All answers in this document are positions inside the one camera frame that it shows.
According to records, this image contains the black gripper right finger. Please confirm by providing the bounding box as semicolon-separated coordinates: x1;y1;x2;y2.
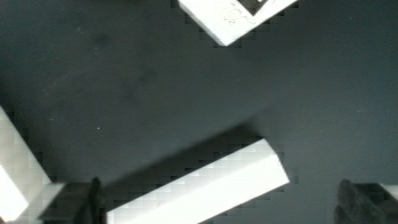
335;179;398;224

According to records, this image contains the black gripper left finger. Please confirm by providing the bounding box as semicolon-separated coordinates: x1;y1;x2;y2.
40;178;107;224

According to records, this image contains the white stool leg block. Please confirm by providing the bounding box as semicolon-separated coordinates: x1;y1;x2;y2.
178;0;299;46
107;139;290;224

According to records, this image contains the white stool leg with peg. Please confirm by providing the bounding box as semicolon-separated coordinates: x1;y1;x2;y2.
0;107;64;224

